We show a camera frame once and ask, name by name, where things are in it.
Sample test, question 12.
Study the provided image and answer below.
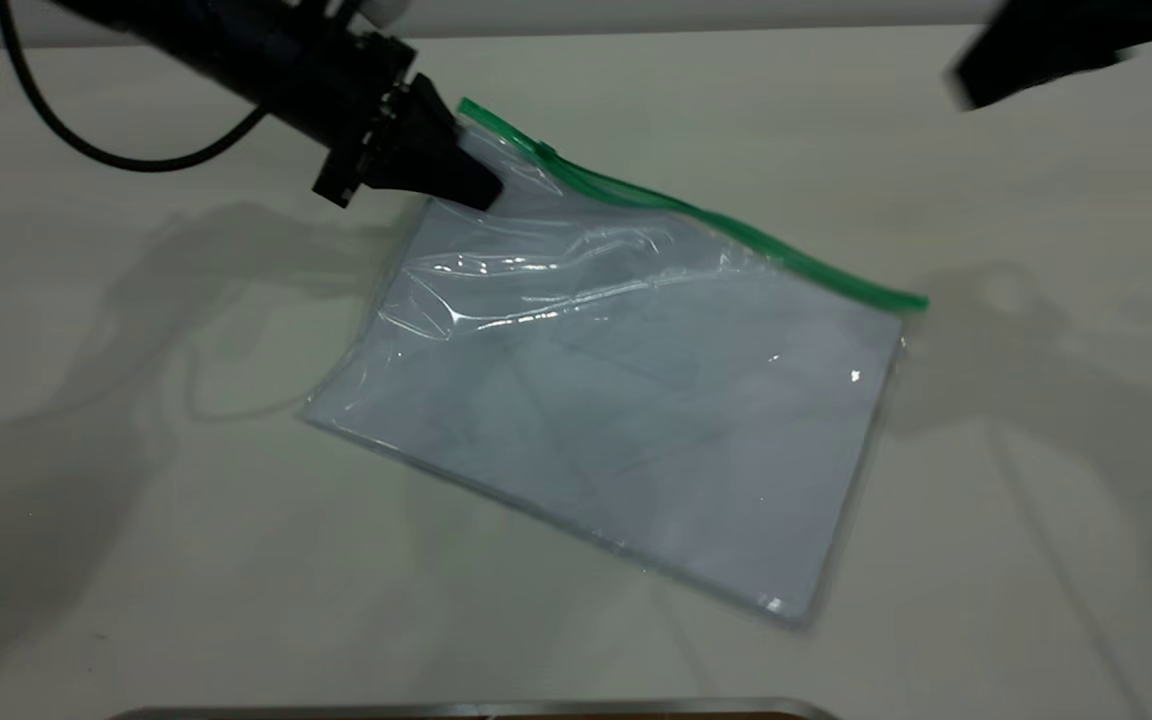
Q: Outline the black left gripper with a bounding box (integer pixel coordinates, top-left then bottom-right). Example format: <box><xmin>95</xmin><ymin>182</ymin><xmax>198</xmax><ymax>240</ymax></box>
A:
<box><xmin>312</xmin><ymin>40</ymin><xmax>503</xmax><ymax>211</ymax></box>

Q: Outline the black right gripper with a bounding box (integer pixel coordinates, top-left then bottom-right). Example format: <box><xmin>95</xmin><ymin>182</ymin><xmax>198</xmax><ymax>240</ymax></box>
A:
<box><xmin>951</xmin><ymin>0</ymin><xmax>1152</xmax><ymax>111</ymax></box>

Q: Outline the clear plastic zipper bag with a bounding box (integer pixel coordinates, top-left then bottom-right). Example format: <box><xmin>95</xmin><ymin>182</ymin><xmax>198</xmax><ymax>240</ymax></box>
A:
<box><xmin>301</xmin><ymin>97</ymin><xmax>930</xmax><ymax>631</ymax></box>

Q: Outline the white paper stack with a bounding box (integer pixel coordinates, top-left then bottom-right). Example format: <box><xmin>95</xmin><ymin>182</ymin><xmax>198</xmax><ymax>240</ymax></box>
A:
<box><xmin>306</xmin><ymin>200</ymin><xmax>902</xmax><ymax>621</ymax></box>

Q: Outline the silver metal frame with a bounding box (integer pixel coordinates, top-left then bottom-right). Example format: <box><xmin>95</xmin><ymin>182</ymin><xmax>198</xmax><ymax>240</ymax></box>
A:
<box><xmin>111</xmin><ymin>697</ymin><xmax>842</xmax><ymax>720</ymax></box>

